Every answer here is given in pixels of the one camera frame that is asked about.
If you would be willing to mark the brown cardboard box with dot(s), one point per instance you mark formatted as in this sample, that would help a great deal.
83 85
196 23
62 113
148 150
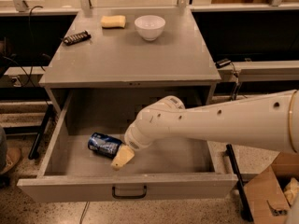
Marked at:
267 202

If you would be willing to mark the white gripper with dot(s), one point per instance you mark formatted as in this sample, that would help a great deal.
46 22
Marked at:
133 142

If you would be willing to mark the yellow sponge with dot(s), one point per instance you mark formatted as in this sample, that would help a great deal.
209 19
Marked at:
117 21

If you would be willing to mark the black left cabinet leg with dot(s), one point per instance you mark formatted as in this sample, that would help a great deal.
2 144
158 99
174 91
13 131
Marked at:
33 154

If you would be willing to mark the black drawer handle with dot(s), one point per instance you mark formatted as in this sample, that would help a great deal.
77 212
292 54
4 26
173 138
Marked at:
129 193

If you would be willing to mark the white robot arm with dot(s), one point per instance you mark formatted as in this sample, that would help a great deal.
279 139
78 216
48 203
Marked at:
269 122

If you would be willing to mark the black right cabinet leg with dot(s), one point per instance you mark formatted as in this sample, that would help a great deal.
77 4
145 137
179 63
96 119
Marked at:
245 213

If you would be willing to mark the grey cabinet counter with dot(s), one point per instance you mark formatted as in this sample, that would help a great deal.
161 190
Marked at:
119 57

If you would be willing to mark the black cabinet leg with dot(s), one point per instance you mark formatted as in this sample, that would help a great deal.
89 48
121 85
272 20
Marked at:
245 213
33 154

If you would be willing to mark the white ceramic bowl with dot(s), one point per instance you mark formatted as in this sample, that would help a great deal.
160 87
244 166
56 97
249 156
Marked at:
149 27

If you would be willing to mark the small black device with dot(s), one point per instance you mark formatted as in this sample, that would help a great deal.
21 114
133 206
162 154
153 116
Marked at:
222 63

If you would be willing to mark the blue pepsi can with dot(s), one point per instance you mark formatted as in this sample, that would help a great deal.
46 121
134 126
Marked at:
104 145

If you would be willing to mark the brown shoe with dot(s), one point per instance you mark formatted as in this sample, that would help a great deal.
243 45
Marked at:
8 159

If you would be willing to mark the grey open top drawer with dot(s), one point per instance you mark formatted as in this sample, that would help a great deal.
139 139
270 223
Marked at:
173 168

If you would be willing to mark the dark snack bar packet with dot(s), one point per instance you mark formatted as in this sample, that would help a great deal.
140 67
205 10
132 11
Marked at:
76 38

